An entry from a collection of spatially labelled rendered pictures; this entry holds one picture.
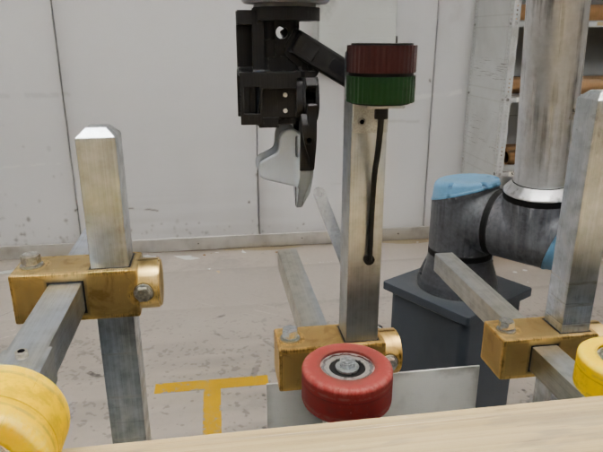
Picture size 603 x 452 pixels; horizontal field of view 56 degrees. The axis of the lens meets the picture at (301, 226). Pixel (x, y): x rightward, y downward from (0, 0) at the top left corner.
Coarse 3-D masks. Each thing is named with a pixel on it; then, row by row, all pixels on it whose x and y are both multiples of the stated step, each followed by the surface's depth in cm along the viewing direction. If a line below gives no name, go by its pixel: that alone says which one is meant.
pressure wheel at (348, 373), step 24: (312, 360) 51; (336, 360) 52; (360, 360) 51; (384, 360) 51; (312, 384) 48; (336, 384) 47; (360, 384) 47; (384, 384) 48; (312, 408) 49; (336, 408) 47; (360, 408) 47; (384, 408) 48
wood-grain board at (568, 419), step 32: (416, 416) 44; (448, 416) 44; (480, 416) 44; (512, 416) 44; (544, 416) 44; (576, 416) 44; (64, 448) 41; (96, 448) 41; (128, 448) 41; (160, 448) 41; (192, 448) 41; (224, 448) 41; (256, 448) 41; (288, 448) 41; (320, 448) 41; (352, 448) 41; (384, 448) 41; (416, 448) 41; (448, 448) 41; (480, 448) 41; (512, 448) 41; (544, 448) 41; (576, 448) 41
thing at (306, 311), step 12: (288, 252) 89; (288, 264) 85; (300, 264) 85; (288, 276) 80; (300, 276) 80; (288, 288) 78; (300, 288) 76; (288, 300) 79; (300, 300) 73; (312, 300) 73; (300, 312) 70; (312, 312) 70; (300, 324) 68; (312, 324) 67; (324, 324) 67
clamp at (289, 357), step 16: (304, 336) 62; (320, 336) 62; (336, 336) 62; (384, 336) 63; (288, 352) 60; (304, 352) 60; (384, 352) 61; (400, 352) 62; (288, 368) 60; (400, 368) 63; (288, 384) 61
